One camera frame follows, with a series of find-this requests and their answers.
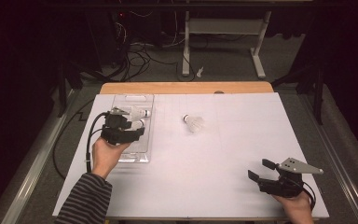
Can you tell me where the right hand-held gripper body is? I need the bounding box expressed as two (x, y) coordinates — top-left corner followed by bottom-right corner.
(256, 157), (324, 199)

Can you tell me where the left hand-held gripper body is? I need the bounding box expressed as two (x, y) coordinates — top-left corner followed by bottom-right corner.
(101, 106), (138, 146)

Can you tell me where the white feather shuttlecock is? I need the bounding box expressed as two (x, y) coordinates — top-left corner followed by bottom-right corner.
(131, 119), (146, 131)
(182, 113), (205, 133)
(129, 105), (152, 121)

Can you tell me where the clear plastic bin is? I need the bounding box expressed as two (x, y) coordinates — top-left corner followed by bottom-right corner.
(110, 93), (155, 164)

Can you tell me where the person's left hand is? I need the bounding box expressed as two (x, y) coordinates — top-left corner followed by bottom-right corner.
(91, 136), (131, 180)

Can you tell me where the person's right hand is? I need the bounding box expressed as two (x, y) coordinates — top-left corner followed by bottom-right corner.
(273, 192), (314, 220)

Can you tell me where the white paper sheet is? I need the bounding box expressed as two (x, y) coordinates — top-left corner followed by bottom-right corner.
(51, 91), (330, 219)

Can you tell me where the black stand leg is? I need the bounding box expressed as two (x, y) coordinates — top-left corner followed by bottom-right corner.
(271, 63), (325, 126)
(55, 60), (85, 119)

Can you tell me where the dark computer tower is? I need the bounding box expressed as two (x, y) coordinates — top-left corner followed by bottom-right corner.
(85, 10), (131, 68)

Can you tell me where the left hand-held gripper black cable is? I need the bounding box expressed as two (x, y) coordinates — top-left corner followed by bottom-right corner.
(85, 111), (111, 174)

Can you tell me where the hand-held gripper black cable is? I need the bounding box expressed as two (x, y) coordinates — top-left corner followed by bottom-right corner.
(85, 111), (111, 174)
(301, 181), (317, 211)

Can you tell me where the right hand-held gripper black cable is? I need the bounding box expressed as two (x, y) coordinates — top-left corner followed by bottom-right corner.
(301, 181), (317, 211)

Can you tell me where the aluminium floor rail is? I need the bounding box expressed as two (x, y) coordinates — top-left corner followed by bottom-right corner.
(297, 92), (358, 224)
(0, 88), (82, 224)

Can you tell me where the bundle of floor cables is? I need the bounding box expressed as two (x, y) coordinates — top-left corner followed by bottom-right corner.
(115, 12), (197, 82)

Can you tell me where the black floor cable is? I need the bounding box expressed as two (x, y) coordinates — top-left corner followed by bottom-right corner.
(52, 97), (96, 181)

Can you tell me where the white metal stand frame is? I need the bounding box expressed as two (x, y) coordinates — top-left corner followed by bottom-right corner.
(181, 10), (273, 79)

